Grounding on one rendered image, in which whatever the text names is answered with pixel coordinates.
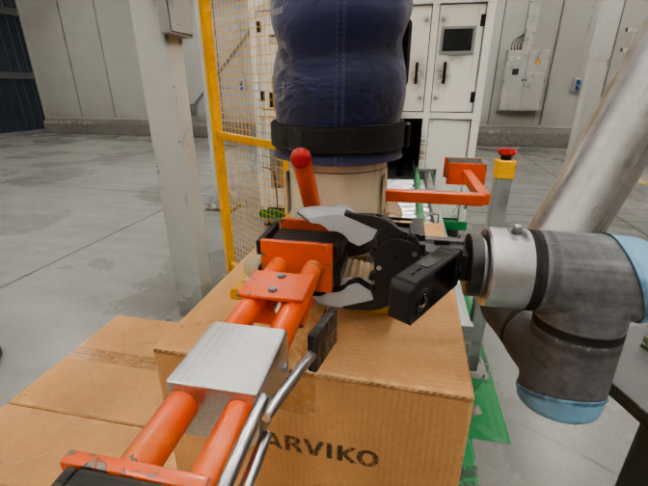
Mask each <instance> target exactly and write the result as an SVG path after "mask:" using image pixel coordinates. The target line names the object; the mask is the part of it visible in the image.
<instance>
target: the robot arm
mask: <svg viewBox="0 0 648 486"><path fill-rule="evenodd" d="M647 167H648V14H647V15H646V17H645V19H644V21H643V23H642V24H641V26H640V28H639V30H638V32H637V33H636V35H635V37H634V39H633V41H632V43H631V45H630V47H629V48H628V50H627V52H626V54H625V56H624V57H623V59H622V61H621V63H620V64H619V66H618V68H617V70H616V71H615V72H614V74H613V76H612V78H611V80H610V81H609V83H608V85H607V87H606V89H605V91H604V93H603V95H602V96H601V98H600V100H599V102H598V104H597V105H596V107H595V109H594V111H593V112H592V114H591V116H590V118H589V120H588V121H587V123H586V125H585V127H584V129H583V130H582V132H581V134H580V136H579V138H578V139H577V141H576V143H575V144H574V146H573V148H572V150H571V152H570V153H569V155H568V157H567V159H566V161H565V162H564V164H563V166H562V168H561V169H560V171H559V173H558V175H557V177H556V178H555V180H554V182H553V185H552V186H551V188H550V190H549V192H548V193H547V195H546V197H545V199H544V200H543V201H542V203H541V205H540V207H539V209H538V210H537V212H536V214H535V216H534V217H533V219H532V221H531V223H530V225H529V226H528V228H527V229H523V227H522V226H521V225H520V224H515V225H513V226H512V228H496V227H486V228H485V229H483V230H482V232H481V233H480V234H479V233H468V234H459V238H456V237H442V236H428V235H425V231H424V224H423V219H420V218H405V217H389V216H384V215H381V214H376V213H355V212H354V210H353V209H352V208H350V207H348V206H346V205H344V204H338V205H335V206H333V207H330V206H308V207H303V208H299V209H298V211H297V214H299V215H300V216H301V217H303V218H304V219H305V220H306V221H307V222H309V223H311V224H317V225H321V226H323V227H324V228H325V229H326V230H329V231H337V232H339V233H341V234H343V235H344V236H345V237H346V239H347V240H348V241H349V242H351V243H353V244H355V245H357V246H361V245H363V244H365V243H367V242H369V241H371V240H372V239H374V240H377V241H378V247H372V248H371V249H370V255H371V256H372V257H374V258H375V262H374V270H372V271H371V272H370V273H369V277H368V278H365V279H362V278H360V277H357V278H354V279H353V278H352V277H347V278H343V279H342V281H341V284H340V287H335V286H333V291H332V293H327V292H317V291H314V293H313V295H312V297H311V298H314V303H315V304H318V305H322V306H327V307H333V308H343V309H345V310H357V311H375V310H379V309H382V308H385V307H387V306H389V309H388V316H390V317H392V318H394V319H397V320H399V321H401V322H403V323H405V324H408V325H410V326H411V325H412V324H413V323H414V322H415V321H417V320H418V319H419V318H420V317H421V316H422V315H423V314H425V313H426V312H427V311H428V310H429V309H430V308H432V307H433V306H434V305H435V304H436V303H437V302H438V301H440V300H441V299H442V298H443V297H444V296H445V295H446V294H448V293H449V291H450V290H451V289H452V288H453V287H455V286H456V285H457V283H458V280H459V281H461V288H462V292H463V295H465V296H475V298H476V300H477V303H478V305H479V308H480V310H481V313H482V315H483V317H484V319H485V321H486V322H487V323H488V325H489V326H490V327H492V329H493V330H494V332H495V333H496V334H497V336H498V337H499V339H500V341H501V342H502V344H503V345H504V347H505V349H506V351H507V353H508V354H509V356H510V357H511V358H512V360H513V361H514V363H515V364H516V366H517V367H518V368H519V377H518V378H517V380H516V386H517V394H518V395H519V397H520V399H521V400H522V401H523V402H524V403H525V404H526V405H527V406H528V408H529V409H531V410H532V411H534V412H535V413H537V414H539V415H541V416H543V417H545V418H547V419H551V420H554V421H558V422H562V423H567V424H575V425H577V424H587V423H591V422H593V421H595V420H597V419H598V418H599V417H600V415H601V414H602V412H603V410H604V407H605V404H606V403H608V401H609V396H608V393H609V390H610V387H611V384H612V380H613V377H614V374H615V371H616V368H617V365H618V362H619V359H620V356H621V352H622V349H623V346H624V343H625V339H626V336H627V333H628V330H629V326H630V323H631V322H632V321H633V322H634V323H638V324H642V323H645V322H648V242H647V241H645V240H643V239H641V238H639V237H635V236H627V235H617V234H613V233H611V232H606V231H607V230H608V227H609V226H610V224H611V223H612V221H613V220H614V218H615V216H616V215H617V213H618V212H619V210H620V209H621V207H622V205H623V204H624V202H625V201H626V199H627V198H628V197H629V195H630V194H631V192H632V191H633V189H634V188H635V185H636V184H637V182H638V181H639V179H640V178H641V176H642V174H643V173H644V171H645V170H646V168H647ZM393 220H401V221H412V223H403V222H394V221H393ZM374 281H375V284H374Z"/></svg>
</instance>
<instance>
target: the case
mask: <svg viewBox="0 0 648 486"><path fill-rule="evenodd" d="M256 251H257V246H255V247H254V248H253V249H252V250H251V251H250V252H249V253H248V254H247V255H246V256H245V257H244V258H243V259H242V260H241V261H240V262H239V263H238V264H237V265H236V266H235V267H234V268H233V269H232V270H231V271H230V272H229V273H228V274H227V275H226V276H225V277H224V278H223V279H222V280H221V281H220V282H219V283H218V284H217V285H216V286H215V287H214V288H213V289H212V290H211V291H210V292H209V293H208V294H207V295H206V296H205V297H204V298H203V299H202V300H201V301H200V302H199V303H198V304H197V305H196V306H195V307H194V308H193V309H192V310H191V311H190V312H189V313H188V314H187V315H186V316H185V317H183V318H182V319H181V320H180V321H179V322H178V323H177V324H176V325H175V326H174V327H173V328H172V330H171V331H170V332H169V333H168V334H166V335H165V336H164V337H163V338H162V339H161V340H160V341H159V342H158V343H157V344H156V345H155V346H154V348H153V353H154V358H155V362H156V367H157V372H158V377H159V382H160V387H161V391H162V396H163V401H164V400H165V399H166V397H167V396H168V393H167V388H166V381H167V379H168V378H169V376H170V375H171V374H172V373H173V371H174V370H175V369H176V367H177V366H178V365H179V364H180V363H181V361H182V360H183V359H184V358H185V356H186V355H187V354H188V353H189V351H190V350H191V349H192V348H193V346H194V345H195V344H196V343H197V342H198V340H199V339H200V338H201V337H202V335H203V334H204V333H205V331H206V330H207V329H208V328H209V326H210V325H211V324H212V323H213V322H216V321H217V322H225V320H226V319H227V318H228V316H229V315H230V313H231V312H232V311H233V310H234V308H235V307H236V306H237V304H238V303H239V302H240V300H235V299H231V298H230V289H231V288H232V287H233V286H234V284H235V283H236V282H237V281H238V280H239V279H240V277H241V276H242V275H243V274H244V273H245V272H244V267H243V265H244V262H245V260H246V258H247V257H248V256H249V255H250V254H252V253H254V252H256ZM328 308H329V307H327V306H322V305H318V304H315V303H313V305H312V308H311V310H310V314H309V316H308V319H307V321H306V324H305V326H304V328H298V330H297V333H296V335H295V337H294V339H293V341H292V343H291V345H290V348H289V350H288V358H289V374H290V372H291V371H292V370H293V369H294V367H295V366H296V365H297V364H298V363H299V362H300V360H301V359H302V358H303V356H304V355H305V354H306V353H307V351H308V334H309V332H310V331H311V330H312V328H313V327H314V326H315V325H316V323H317V322H318V321H319V320H320V318H321V317H322V316H323V315H324V313H325V312H326V311H327V310H328ZM337 323H338V327H337V342H336V344H335V345H334V347H333V348H332V350H331V351H330V353H329V354H328V356H327V357H326V359H325V360H324V362H323V363H322V365H321V367H320V368H319V369H318V370H317V372H311V371H309V370H308V369H307V371H306V372H305V373H304V375H303V376H302V378H301V379H300V380H299V382H298V383H297V385H296V386H295V387H294V389H293V390H292V392H291V393H290V394H289V396H288V397H287V399H286V400H285V401H284V403H283V404H282V406H281V407H280V409H279V410H278V411H277V413H276V414H275V415H274V416H273V417H272V420H271V422H270V425H269V427H268V430H267V431H269V432H270V433H271V434H272V439H271V442H270V445H269V447H268V449H267V452H266V454H265V457H264V460H263V462H262V465H261V468H260V470H259V473H258V475H257V478H256V482H255V485H254V486H458V485H459V480H460V475H461V470H462V465H463V460H464V454H465V449H466V444H467V439H468V434H469V429H470V424H471V419H472V413H473V404H474V393H473V383H472V378H471V373H470V368H469V362H468V357H467V351H466V346H465V341H464V336H463V331H462V325H461V320H460V314H459V310H458V305H457V299H456V294H455V288H454V287H453V288H452V289H451V290H450V291H449V293H448V294H446V295H445V296H444V297H443V298H442V299H441V300H440V301H438V302H437V303H436V304H435V305H434V306H433V307H432V308H430V309H429V310H428V311H427V312H426V313H425V314H423V315H422V316H421V317H420V318H419V319H418V320H417V321H415V322H414V323H413V324H412V325H411V326H410V325H408V324H405V323H403V322H401V321H399V320H397V319H394V318H392V317H390V316H388V315H384V314H376V313H366V312H356V311H350V310H345V309H343V308H337ZM206 440H207V438H204V437H198V436H193V435H187V434H183V435H182V437H181V439H180V440H179V442H178V443H177V445H176V447H175V449H174V454H175V462H176V467H177V469H178V470H181V471H186V472H189V471H190V470H191V468H192V466H193V464H194V462H195V461H196V459H197V457H198V455H199V453H200V452H201V450H202V448H203V445H204V444H205V442H206Z"/></svg>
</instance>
